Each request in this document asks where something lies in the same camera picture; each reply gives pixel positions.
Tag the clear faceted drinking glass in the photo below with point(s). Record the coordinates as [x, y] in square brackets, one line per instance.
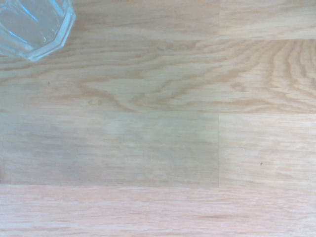
[37, 24]

